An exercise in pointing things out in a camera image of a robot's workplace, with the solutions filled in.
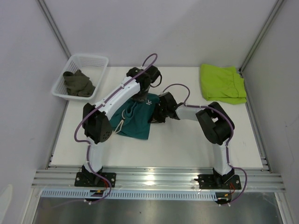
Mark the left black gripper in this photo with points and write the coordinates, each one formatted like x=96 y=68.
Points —
x=140 y=99

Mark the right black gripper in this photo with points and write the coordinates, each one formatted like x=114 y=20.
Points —
x=155 y=118

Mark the teal green shorts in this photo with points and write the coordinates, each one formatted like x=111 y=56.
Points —
x=132 y=119

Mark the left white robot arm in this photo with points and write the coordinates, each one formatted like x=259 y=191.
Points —
x=95 y=127

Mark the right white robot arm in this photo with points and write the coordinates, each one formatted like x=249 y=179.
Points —
x=216 y=125

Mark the olive green shorts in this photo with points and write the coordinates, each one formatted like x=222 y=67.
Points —
x=78 y=84

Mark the lime green folded shorts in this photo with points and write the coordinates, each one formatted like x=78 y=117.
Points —
x=222 y=84

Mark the white plastic basket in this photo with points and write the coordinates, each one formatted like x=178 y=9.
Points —
x=93 y=66

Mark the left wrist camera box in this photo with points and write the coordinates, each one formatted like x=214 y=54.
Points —
x=154 y=72

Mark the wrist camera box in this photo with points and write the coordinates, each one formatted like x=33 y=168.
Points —
x=167 y=101
x=154 y=72

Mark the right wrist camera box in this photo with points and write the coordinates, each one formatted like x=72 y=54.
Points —
x=167 y=101

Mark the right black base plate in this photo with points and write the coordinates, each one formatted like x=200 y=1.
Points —
x=207 y=181

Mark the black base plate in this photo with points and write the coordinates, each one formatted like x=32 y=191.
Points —
x=207 y=181
x=91 y=180

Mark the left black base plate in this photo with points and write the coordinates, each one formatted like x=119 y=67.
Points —
x=91 y=180

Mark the white slotted cable duct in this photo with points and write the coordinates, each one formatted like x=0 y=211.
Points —
x=131 y=194

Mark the aluminium mounting rail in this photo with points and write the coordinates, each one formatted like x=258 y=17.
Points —
x=159 y=178

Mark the left aluminium corner post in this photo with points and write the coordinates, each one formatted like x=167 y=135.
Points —
x=54 y=28

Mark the aluminium corner post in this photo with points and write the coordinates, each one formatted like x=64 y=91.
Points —
x=262 y=33
x=54 y=28

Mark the right aluminium corner post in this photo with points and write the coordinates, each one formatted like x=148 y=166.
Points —
x=262 y=33

